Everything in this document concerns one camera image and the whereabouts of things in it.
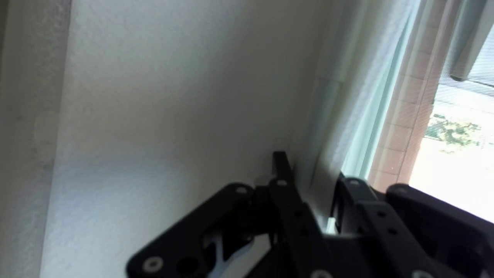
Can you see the white sheer curtain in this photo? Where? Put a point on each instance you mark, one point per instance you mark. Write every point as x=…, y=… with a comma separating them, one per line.
x=361, y=54

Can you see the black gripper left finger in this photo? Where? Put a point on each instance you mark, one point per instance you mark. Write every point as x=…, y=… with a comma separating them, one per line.
x=283, y=173

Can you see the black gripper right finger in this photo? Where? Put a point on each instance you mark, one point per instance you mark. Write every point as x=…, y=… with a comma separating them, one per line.
x=343, y=204

